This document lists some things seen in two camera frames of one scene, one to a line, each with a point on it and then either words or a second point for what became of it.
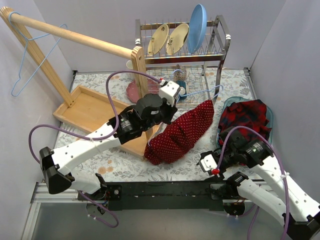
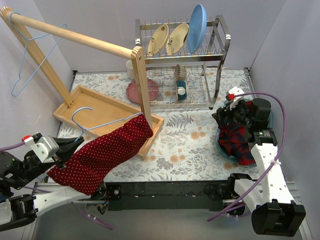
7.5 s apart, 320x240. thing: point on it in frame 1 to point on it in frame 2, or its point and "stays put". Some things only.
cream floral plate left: x=158 y=40 stays put
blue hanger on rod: x=26 y=40 stays put
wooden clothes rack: x=87 y=108 stays put
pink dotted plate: x=153 y=87 stays put
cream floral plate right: x=177 y=38 stays put
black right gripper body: x=215 y=155 to x=225 y=116
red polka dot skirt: x=179 y=133 to x=86 y=169
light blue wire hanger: x=189 y=93 to x=98 y=125
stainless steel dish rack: x=190 y=53 stays put
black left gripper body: x=171 y=111 to x=58 y=153
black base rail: x=167 y=195 stays put
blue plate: x=197 y=27 stays put
